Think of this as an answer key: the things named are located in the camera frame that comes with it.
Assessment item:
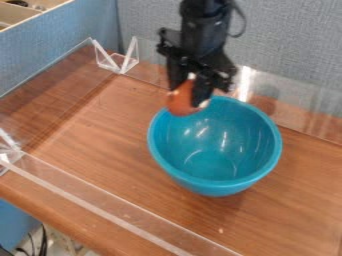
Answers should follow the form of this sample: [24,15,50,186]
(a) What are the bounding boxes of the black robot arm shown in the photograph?
[156,0,238,108]

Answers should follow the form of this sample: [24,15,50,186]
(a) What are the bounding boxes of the clear acrylic front barrier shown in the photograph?
[0,128,242,256]

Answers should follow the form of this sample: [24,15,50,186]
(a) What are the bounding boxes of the clear acrylic left barrier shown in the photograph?
[0,37,96,98]

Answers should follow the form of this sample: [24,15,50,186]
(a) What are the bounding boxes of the blue plastic bowl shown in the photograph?
[147,96,283,197]

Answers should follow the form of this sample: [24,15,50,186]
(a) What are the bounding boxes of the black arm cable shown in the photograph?
[227,0,247,39]

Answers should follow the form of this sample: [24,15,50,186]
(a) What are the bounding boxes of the clear acrylic back barrier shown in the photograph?
[90,36,342,145]

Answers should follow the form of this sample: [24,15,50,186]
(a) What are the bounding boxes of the black floor cables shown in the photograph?
[0,223,50,256]

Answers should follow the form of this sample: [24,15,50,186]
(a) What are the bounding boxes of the toy mushroom brown cap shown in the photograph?
[166,73,210,117]

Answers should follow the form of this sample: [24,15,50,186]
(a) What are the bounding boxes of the wooden shelf box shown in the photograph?
[0,0,75,33]

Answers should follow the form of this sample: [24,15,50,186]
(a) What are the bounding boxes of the clear acrylic barrier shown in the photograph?
[0,37,96,98]
[0,128,242,256]
[90,36,342,145]

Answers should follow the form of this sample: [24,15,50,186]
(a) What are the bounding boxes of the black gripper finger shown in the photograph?
[167,57,189,91]
[191,72,214,108]

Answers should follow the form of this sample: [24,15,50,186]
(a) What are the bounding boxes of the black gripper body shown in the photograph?
[156,27,238,92]

